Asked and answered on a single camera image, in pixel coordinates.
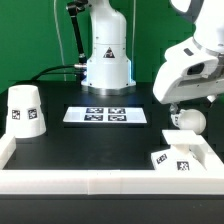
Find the black cable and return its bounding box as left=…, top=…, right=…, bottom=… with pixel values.
left=30, top=63, right=88, bottom=83

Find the white lamp base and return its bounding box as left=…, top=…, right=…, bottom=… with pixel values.
left=151, top=130, right=205, bottom=172

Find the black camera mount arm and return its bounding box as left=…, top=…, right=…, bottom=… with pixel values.
left=66, top=0, right=88, bottom=64

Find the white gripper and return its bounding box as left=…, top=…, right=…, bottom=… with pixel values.
left=153, top=37, right=224, bottom=122

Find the white marker board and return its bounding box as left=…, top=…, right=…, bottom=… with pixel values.
left=63, top=107, right=147, bottom=124

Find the white cable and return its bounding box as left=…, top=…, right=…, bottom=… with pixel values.
left=53, top=0, right=68, bottom=82

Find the white lamp shade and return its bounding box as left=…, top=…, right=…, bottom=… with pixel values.
left=6, top=85, right=46, bottom=138

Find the white U-shaped fence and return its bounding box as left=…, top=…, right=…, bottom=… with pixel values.
left=0, top=135, right=224, bottom=195

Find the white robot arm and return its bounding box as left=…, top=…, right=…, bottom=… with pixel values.
left=82, top=0, right=224, bottom=110

